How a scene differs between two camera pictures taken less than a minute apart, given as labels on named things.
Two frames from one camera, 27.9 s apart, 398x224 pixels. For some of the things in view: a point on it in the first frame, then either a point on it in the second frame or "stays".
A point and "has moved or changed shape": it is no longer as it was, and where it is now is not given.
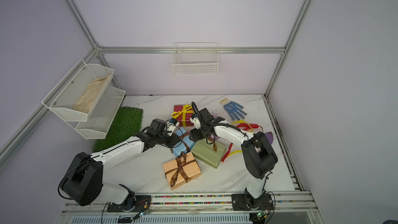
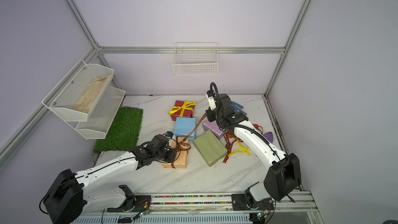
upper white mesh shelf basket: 75,97 stays
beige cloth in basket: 86,101 stays
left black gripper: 173,138 to 171,153
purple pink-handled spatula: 270,137 stays
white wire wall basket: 195,58 stays
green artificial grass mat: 128,122 stays
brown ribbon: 184,134 to 228,134
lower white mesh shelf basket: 102,117 stays
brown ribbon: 180,161 to 184,145
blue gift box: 186,144 has moved or changed shape
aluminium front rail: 290,207 stays
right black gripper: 196,135 to 211,115
